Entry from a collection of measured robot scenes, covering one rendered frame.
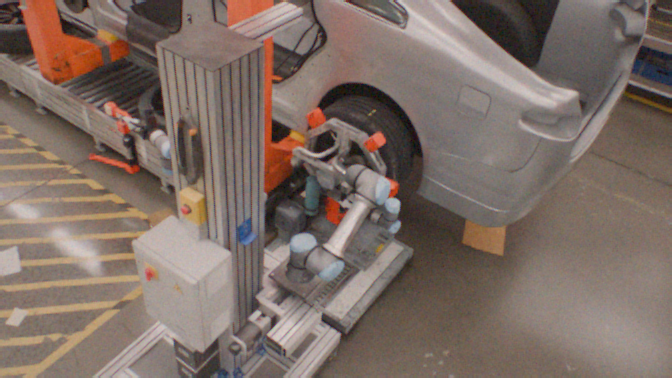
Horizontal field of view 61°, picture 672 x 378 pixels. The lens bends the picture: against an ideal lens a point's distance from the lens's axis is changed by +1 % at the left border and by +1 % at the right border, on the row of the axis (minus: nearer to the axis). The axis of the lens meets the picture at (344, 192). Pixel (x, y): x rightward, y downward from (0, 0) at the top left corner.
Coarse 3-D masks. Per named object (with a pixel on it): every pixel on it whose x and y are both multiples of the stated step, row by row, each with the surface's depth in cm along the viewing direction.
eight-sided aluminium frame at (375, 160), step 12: (336, 120) 319; (312, 132) 329; (348, 132) 312; (360, 132) 313; (312, 144) 341; (360, 144) 311; (372, 156) 312; (312, 168) 347; (372, 168) 315; (384, 168) 316; (324, 192) 350; (336, 192) 351
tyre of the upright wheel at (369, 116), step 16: (352, 96) 334; (336, 112) 321; (352, 112) 316; (368, 112) 318; (384, 112) 322; (368, 128) 313; (384, 128) 316; (400, 128) 324; (384, 144) 313; (400, 144) 321; (384, 160) 319; (400, 160) 321; (400, 176) 327
